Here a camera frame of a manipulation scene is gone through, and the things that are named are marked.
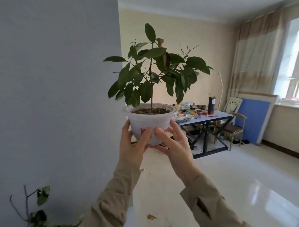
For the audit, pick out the green leafy potted plant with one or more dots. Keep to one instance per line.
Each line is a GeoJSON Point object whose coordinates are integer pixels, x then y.
{"type": "Point", "coordinates": [151, 70]}

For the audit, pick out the pile of assorted small items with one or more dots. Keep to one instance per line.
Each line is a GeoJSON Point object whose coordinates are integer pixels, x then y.
{"type": "Point", "coordinates": [193, 112]}

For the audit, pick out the person's right thumb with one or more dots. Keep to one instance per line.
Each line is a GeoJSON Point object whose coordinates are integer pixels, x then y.
{"type": "Point", "coordinates": [163, 136]}

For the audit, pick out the sparse wilted plant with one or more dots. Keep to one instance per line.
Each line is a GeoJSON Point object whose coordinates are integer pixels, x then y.
{"type": "Point", "coordinates": [42, 210]}

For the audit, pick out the person's left forearm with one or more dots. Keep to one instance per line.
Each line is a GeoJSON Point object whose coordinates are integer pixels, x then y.
{"type": "Point", "coordinates": [114, 198]}

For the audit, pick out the blue table with black frame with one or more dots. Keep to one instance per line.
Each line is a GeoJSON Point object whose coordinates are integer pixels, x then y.
{"type": "Point", "coordinates": [210, 118]}

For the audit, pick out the person's right forearm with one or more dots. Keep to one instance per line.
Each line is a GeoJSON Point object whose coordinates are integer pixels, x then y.
{"type": "Point", "coordinates": [210, 203]}

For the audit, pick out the beige striped curtain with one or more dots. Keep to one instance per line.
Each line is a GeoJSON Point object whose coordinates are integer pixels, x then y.
{"type": "Point", "coordinates": [254, 53]}

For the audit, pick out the wooden armchair with dark seat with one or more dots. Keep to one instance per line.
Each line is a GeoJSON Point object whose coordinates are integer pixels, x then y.
{"type": "Point", "coordinates": [233, 128]}

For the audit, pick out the person's left hand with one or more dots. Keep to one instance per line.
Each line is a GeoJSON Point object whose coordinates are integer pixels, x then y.
{"type": "Point", "coordinates": [130, 149]}

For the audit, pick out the blue board with white frame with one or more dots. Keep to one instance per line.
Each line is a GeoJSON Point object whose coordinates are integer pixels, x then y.
{"type": "Point", "coordinates": [253, 119]}

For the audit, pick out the black cylindrical bottle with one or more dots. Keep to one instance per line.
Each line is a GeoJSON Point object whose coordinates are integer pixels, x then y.
{"type": "Point", "coordinates": [211, 105]}

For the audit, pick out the person's right hand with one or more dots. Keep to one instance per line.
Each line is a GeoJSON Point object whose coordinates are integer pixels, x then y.
{"type": "Point", "coordinates": [179, 152]}

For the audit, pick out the white plastic plant pot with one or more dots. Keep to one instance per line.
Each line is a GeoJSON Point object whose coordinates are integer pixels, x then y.
{"type": "Point", "coordinates": [149, 121]}

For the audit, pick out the person's left thumb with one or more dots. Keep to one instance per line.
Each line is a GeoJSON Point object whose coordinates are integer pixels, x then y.
{"type": "Point", "coordinates": [145, 138]}

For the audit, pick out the window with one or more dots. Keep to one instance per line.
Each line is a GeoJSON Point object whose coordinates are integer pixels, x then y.
{"type": "Point", "coordinates": [289, 60]}

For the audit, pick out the white plastic chair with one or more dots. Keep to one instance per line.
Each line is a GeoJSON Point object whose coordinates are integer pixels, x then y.
{"type": "Point", "coordinates": [233, 104]}

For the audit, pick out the white thin floor lamp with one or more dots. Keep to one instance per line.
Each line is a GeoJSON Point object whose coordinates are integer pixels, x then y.
{"type": "Point", "coordinates": [222, 88]}

